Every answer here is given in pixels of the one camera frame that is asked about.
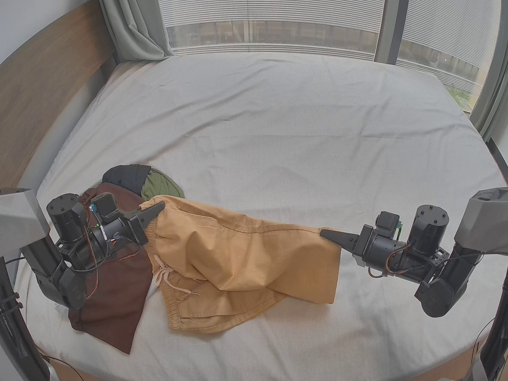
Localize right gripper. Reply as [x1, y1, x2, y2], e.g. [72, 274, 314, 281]
[319, 224, 409, 274]

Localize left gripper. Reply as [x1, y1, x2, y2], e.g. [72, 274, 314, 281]
[93, 200, 166, 253]

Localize tan shorts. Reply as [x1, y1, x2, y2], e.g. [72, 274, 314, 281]
[141, 196, 341, 335]

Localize green garment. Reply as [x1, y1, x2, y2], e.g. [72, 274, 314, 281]
[141, 168, 186, 202]

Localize black garment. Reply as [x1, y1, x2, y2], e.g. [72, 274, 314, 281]
[102, 165, 153, 198]

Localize brown garment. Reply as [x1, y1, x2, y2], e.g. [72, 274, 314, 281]
[67, 184, 157, 355]

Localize bed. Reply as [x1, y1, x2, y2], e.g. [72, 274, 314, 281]
[0, 0, 508, 381]

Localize grey-green curtain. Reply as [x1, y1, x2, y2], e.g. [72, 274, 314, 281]
[94, 0, 175, 62]

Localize window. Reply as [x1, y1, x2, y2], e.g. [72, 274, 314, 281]
[153, 0, 508, 162]

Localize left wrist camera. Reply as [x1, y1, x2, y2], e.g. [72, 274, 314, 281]
[90, 192, 121, 222]

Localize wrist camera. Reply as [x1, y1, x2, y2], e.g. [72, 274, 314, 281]
[375, 211, 405, 240]
[90, 192, 121, 222]

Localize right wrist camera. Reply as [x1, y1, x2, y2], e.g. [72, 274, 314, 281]
[375, 211, 405, 240]

